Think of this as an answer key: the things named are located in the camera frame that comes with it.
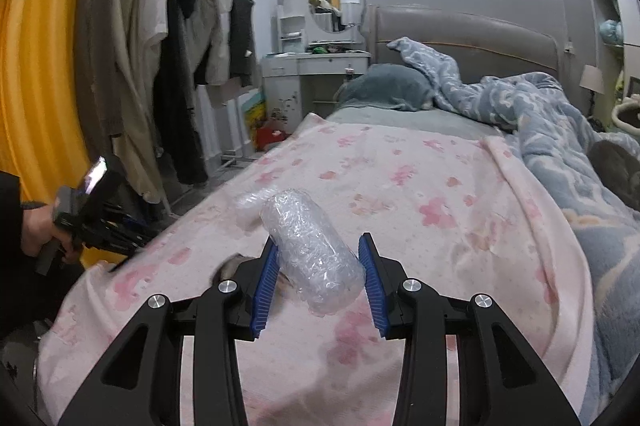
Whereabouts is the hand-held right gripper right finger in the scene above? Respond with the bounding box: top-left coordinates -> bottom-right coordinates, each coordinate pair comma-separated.
357,232 -> 583,426

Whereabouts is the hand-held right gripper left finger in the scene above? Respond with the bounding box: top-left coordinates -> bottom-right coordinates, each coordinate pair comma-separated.
57,236 -> 281,426

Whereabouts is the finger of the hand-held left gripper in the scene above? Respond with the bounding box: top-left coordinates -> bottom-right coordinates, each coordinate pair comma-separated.
102,203 -> 162,237
99,222 -> 153,257

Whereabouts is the clear bubble wrap roll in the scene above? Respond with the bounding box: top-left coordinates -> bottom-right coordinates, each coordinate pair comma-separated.
232,188 -> 366,317

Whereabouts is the person's left forearm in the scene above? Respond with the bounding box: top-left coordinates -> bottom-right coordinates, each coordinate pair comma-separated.
0,171 -> 51,287

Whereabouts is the person's left hand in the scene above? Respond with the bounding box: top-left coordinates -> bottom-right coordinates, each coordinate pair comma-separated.
22,203 -> 83,264

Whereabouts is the cream coat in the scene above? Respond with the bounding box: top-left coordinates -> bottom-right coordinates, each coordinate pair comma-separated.
112,0 -> 168,207

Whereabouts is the pink printed blanket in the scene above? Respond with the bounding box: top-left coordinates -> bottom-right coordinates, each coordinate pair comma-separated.
37,112 -> 601,426

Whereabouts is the white clothes rack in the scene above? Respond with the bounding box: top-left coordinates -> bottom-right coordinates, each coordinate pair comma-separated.
110,0 -> 253,171

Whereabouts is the red bag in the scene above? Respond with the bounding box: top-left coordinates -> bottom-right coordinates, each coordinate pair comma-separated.
256,126 -> 291,151

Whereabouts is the colourful picture canvas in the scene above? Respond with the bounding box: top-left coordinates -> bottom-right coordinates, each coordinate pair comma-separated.
240,88 -> 268,151

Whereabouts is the olive knit cardigan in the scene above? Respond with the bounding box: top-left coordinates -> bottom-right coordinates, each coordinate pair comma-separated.
82,0 -> 146,141

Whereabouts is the white dressing table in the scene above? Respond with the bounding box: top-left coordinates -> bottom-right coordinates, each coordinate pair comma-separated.
260,0 -> 373,127

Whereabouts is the blue grey pillow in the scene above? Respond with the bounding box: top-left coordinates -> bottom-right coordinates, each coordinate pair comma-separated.
337,63 -> 435,113

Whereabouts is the white knit sweater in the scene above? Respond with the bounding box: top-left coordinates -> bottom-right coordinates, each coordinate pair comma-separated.
192,0 -> 236,86

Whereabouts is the white shirt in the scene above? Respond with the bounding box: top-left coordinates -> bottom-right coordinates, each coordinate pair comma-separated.
137,0 -> 172,74

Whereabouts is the dark grey knit vest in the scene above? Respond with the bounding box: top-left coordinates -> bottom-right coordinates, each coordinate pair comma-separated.
222,0 -> 256,89

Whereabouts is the blue patterned duvet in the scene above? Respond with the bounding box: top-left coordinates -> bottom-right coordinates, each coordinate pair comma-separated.
387,36 -> 640,412

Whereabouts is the grey bed headboard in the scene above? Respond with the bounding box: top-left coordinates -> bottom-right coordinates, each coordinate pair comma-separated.
367,4 -> 560,86

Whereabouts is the grey cat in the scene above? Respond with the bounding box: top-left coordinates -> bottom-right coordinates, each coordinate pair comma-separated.
587,140 -> 640,207

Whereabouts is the grey bedside lamp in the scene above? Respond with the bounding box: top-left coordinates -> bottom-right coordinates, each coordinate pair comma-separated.
580,64 -> 605,114

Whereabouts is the white flower cat bed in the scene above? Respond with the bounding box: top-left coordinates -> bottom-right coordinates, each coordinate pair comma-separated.
612,96 -> 640,131

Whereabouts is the blue plush toy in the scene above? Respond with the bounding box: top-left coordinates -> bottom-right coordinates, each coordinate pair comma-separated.
600,20 -> 623,46

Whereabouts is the white wardrobe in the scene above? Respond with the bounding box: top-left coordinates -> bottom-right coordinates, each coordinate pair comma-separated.
587,0 -> 640,131

